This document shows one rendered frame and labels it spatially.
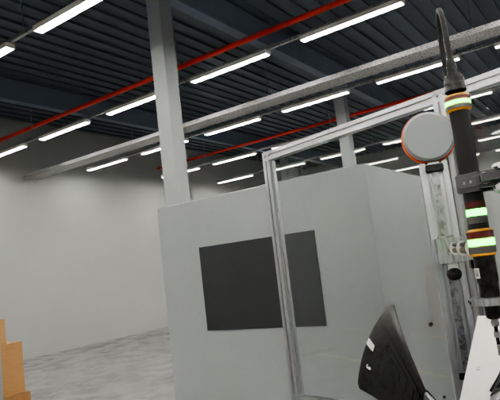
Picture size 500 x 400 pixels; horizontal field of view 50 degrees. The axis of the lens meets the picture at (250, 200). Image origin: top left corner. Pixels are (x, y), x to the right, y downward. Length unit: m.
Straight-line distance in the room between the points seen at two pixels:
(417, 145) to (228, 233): 2.02
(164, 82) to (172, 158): 1.04
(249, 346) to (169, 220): 1.05
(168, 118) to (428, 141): 5.84
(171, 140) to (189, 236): 3.64
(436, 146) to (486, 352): 0.62
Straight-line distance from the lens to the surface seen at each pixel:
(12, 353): 8.98
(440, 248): 1.58
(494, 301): 0.99
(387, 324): 1.28
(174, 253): 3.83
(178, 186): 7.11
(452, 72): 1.05
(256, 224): 3.39
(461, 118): 1.02
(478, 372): 1.45
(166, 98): 7.41
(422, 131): 1.73
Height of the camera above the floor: 1.55
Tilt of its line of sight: 7 degrees up
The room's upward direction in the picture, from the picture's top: 7 degrees counter-clockwise
